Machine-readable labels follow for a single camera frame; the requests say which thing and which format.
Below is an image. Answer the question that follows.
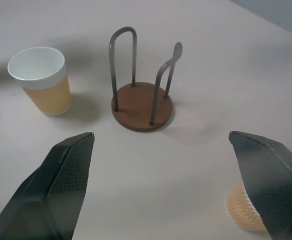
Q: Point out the wooden base wire cup holder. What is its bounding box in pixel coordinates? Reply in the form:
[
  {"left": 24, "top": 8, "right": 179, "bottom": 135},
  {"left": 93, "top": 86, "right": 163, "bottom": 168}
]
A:
[{"left": 108, "top": 26, "right": 184, "bottom": 132}]

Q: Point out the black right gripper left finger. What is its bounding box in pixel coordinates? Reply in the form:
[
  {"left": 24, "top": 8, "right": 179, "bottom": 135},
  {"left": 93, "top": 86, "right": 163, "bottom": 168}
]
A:
[{"left": 0, "top": 131, "right": 95, "bottom": 240}]

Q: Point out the orange ribbed paper cup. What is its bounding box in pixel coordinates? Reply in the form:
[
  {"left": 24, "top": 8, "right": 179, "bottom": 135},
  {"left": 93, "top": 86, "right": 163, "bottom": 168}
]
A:
[
  {"left": 7, "top": 47, "right": 73, "bottom": 116},
  {"left": 225, "top": 181, "right": 267, "bottom": 231}
]

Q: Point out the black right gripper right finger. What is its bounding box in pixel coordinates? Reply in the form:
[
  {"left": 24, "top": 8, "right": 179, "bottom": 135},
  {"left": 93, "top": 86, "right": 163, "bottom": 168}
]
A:
[{"left": 228, "top": 130, "right": 292, "bottom": 240}]

